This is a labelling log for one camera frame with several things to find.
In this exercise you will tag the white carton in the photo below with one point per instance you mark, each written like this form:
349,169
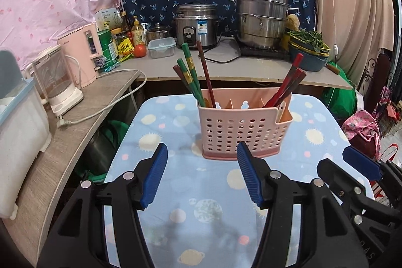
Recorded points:
106,18

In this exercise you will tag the yellow snack packet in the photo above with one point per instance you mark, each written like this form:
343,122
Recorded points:
125,49

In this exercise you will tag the small steel pot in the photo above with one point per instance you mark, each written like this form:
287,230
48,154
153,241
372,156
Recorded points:
158,33

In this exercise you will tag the black induction cooker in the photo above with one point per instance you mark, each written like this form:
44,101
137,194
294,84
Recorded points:
260,52

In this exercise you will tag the blue basin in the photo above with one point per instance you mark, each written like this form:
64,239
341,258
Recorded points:
307,62

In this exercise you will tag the white storage box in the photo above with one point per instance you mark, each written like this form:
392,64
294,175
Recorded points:
22,136

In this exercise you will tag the green chopstick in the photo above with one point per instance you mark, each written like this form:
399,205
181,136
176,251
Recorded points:
191,67
188,76

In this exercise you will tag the yellow loofah sponge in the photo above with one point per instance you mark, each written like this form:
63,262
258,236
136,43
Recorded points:
293,22

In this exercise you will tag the green can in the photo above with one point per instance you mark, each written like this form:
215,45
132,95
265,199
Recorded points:
108,51

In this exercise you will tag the glass jar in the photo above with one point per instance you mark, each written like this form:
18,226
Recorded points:
121,37

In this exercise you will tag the blue planet-print tablecloth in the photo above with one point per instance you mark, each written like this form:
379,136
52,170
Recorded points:
204,186

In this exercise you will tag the dark sauce bottle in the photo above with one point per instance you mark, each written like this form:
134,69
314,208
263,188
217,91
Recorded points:
125,21

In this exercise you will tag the plywood countertop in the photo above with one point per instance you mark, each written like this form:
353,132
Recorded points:
238,71

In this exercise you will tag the white glass kettle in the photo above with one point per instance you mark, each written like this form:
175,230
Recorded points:
56,82

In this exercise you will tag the pink electric kettle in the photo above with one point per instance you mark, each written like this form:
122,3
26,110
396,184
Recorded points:
78,57

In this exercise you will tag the red chopstick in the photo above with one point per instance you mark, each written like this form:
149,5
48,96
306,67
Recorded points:
287,84
290,73

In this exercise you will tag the dark red-brown chopstick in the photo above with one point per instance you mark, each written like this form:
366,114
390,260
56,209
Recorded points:
296,82

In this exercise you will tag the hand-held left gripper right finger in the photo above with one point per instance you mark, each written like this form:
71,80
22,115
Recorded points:
249,180

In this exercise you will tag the red tomato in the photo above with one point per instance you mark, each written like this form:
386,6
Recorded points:
140,50

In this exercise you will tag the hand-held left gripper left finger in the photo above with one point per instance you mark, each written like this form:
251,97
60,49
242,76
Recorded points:
154,180

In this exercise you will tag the pink perforated utensil basket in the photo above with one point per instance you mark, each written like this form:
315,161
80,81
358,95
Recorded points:
238,130

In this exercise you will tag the stainless steel steamer pot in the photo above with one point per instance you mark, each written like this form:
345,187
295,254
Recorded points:
263,16

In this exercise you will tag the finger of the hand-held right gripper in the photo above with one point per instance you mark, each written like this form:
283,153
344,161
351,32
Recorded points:
361,161
339,177

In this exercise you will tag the yellow oil bottle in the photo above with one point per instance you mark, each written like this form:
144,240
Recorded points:
138,32

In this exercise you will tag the beige curtain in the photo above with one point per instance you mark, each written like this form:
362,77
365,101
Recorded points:
351,4

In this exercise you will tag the clear plastic food container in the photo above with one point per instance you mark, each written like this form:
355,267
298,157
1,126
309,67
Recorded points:
161,48

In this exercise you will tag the leafy greens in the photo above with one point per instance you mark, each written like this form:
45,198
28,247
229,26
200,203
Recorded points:
306,37

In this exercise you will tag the maroon chopstick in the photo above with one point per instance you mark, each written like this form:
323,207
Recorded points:
183,78

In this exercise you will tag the grey wooden side counter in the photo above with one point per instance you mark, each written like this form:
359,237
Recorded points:
94,104

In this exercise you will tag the pink floral cloth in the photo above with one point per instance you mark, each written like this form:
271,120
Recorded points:
361,126

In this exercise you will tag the dark wooden chair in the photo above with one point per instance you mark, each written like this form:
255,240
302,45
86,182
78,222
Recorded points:
381,76

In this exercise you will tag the steel rice cooker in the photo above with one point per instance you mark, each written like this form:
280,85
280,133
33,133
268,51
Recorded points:
196,26

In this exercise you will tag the dark brown chopstick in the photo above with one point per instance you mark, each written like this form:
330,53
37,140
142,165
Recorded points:
204,67

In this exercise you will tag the green bag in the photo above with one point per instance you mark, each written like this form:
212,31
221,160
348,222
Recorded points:
340,95
117,130

